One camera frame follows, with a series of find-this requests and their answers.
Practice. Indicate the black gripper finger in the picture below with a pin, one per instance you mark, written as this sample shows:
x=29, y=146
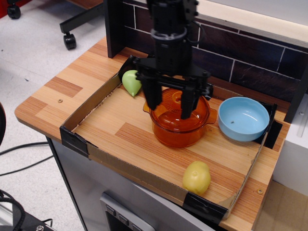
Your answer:
x=189, y=100
x=152, y=91

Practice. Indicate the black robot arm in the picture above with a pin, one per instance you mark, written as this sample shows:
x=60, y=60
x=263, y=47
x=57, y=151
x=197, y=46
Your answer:
x=173, y=16

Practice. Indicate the cardboard fence with black tape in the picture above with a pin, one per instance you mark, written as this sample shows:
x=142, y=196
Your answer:
x=111, y=129

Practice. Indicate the orange transparent pot lid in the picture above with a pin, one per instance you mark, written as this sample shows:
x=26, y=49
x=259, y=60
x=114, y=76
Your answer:
x=167, y=114

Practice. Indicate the black chair base with casters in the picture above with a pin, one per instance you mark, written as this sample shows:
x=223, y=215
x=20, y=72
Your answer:
x=92, y=9

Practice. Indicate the yellow plastic potato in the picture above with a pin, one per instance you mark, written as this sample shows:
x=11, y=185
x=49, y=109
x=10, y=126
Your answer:
x=196, y=178

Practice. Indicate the light blue bowl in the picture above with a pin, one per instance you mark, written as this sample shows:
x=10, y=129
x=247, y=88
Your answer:
x=242, y=119

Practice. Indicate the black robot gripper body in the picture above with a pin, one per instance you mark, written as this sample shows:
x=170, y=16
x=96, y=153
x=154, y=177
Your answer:
x=172, y=65

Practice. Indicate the orange transparent pot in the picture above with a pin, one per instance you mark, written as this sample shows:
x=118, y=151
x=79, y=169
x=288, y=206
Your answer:
x=176, y=139

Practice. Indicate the green plastic pear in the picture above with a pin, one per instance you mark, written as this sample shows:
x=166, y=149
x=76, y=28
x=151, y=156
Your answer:
x=130, y=82

